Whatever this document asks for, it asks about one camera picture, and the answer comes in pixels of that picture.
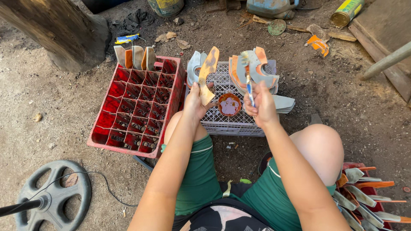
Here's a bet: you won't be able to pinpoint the person's right hand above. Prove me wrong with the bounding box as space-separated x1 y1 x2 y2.
243 80 280 128

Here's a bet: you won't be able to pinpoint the person's left hand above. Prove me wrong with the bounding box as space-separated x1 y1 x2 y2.
183 81 217 122

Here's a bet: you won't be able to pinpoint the blue handled paintbrush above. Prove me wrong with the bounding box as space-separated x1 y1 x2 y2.
241 51 256 108

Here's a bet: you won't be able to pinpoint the orange painted curved blade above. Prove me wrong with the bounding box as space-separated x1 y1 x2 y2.
198 46 220 107

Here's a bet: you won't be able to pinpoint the stack of flat grey blades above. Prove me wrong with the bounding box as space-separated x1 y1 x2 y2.
272 94 296 114

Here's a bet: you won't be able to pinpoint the person's left leg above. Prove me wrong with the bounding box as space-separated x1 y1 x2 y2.
163 111 208 145

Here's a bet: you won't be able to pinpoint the person's leg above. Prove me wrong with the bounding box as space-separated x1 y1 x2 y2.
289 124 345 187
163 111 208 145

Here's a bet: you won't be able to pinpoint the pile of upright grey blades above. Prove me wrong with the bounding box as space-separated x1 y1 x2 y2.
186 51 208 89

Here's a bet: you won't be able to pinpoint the stack of grey orange blades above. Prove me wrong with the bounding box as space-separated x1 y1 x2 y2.
228 46 280 95

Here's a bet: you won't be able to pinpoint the small orange paint tin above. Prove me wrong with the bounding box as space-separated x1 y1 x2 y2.
217 93 242 117

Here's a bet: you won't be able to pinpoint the white plastic crate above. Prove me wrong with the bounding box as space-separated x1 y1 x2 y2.
184 59 280 137

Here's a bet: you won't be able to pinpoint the grey stone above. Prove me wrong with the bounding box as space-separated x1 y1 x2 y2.
308 113 323 126

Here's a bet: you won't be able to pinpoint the dark sandal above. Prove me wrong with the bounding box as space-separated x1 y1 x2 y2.
257 150 274 176

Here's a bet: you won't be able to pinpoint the red plastic bottle crate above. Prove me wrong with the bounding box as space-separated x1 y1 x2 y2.
87 55 187 159

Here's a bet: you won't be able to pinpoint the grey metal blade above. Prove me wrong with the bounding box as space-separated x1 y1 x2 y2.
146 46 157 71
132 46 145 70
113 45 127 68

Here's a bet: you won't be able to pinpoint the dry brown leaves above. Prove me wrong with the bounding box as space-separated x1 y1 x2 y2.
154 31 192 50

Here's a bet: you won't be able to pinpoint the person's right leg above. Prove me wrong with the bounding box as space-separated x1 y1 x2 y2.
289 124 345 187

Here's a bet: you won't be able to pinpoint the green shorts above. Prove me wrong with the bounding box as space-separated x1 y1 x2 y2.
161 133 338 231

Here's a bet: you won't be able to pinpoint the green round lid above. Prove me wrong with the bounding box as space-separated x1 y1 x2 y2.
267 19 287 36

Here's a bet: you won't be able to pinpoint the orange torn wrapper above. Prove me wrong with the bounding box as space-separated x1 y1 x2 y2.
306 34 330 58

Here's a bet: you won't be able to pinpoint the blue yellow wrapper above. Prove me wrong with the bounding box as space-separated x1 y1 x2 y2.
115 33 141 45

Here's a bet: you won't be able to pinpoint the yellow paint bucket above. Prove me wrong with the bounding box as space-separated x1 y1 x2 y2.
147 0 185 18

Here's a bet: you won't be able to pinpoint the blue plastic jerry can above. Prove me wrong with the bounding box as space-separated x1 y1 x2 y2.
246 0 300 20

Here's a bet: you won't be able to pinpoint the black cloth rag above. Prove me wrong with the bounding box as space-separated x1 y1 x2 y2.
112 9 155 37

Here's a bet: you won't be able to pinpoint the wood scrap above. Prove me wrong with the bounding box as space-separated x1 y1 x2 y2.
327 31 358 42

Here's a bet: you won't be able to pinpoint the black printed shirt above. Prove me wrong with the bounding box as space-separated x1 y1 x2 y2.
172 197 274 231

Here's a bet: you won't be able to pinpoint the yellow green tin can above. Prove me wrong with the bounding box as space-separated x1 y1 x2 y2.
330 0 366 28

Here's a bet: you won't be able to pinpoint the grey pipe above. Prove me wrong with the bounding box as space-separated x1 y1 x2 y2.
359 41 411 81

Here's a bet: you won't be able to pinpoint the dark blue barrel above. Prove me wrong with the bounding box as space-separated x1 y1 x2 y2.
80 0 130 14

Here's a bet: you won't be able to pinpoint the wooden board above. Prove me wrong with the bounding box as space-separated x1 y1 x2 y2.
348 0 411 104

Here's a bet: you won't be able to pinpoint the thick tree trunk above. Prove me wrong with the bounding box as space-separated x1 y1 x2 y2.
0 0 112 73

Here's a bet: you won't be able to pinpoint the grey round fan base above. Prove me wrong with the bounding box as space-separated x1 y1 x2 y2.
14 160 92 231

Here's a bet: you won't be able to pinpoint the black fan pole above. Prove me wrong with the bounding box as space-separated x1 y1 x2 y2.
0 198 44 218

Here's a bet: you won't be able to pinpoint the black cable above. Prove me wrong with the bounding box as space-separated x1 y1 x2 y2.
13 171 139 208

